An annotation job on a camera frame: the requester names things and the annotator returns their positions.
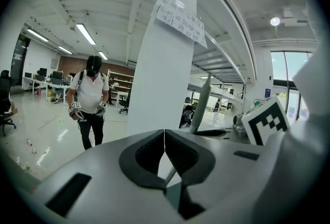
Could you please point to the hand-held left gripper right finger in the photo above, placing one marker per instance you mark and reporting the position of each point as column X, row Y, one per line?
column 227, row 179

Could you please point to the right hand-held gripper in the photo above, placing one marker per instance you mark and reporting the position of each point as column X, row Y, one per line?
column 265, row 120

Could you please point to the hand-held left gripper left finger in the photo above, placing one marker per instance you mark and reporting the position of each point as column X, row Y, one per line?
column 103, row 166

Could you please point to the pile of black equipment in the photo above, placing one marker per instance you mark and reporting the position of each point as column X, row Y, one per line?
column 187, row 116

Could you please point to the scattered small white bottles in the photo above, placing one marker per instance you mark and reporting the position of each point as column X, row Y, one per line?
column 29, row 142

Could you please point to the white storage shelf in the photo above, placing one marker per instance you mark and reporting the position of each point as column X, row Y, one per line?
column 121, row 81

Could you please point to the glass entrance door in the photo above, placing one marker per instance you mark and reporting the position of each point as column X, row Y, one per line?
column 279, row 76

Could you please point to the small cardboard box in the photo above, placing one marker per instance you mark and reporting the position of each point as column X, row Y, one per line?
column 14, row 108

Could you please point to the row of white office desks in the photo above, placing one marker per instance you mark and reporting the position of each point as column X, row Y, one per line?
column 38, row 81

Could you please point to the long ceiling light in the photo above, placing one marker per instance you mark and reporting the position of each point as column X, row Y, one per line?
column 37, row 35
column 65, row 50
column 85, row 33
column 102, row 55

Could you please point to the handwritten paper note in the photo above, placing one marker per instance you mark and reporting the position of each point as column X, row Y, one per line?
column 178, row 19

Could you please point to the black mesh office chair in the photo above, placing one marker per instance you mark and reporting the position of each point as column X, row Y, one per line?
column 5, row 94

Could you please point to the round ceiling lamp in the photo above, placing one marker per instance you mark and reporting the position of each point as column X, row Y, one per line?
column 275, row 21

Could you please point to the white ceiling unit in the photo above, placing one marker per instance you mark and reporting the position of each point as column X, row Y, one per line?
column 294, row 15

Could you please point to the green exit sign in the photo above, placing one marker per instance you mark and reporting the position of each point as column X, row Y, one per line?
column 23, row 38

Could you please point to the blue wall sign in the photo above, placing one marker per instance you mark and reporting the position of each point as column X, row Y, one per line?
column 267, row 92

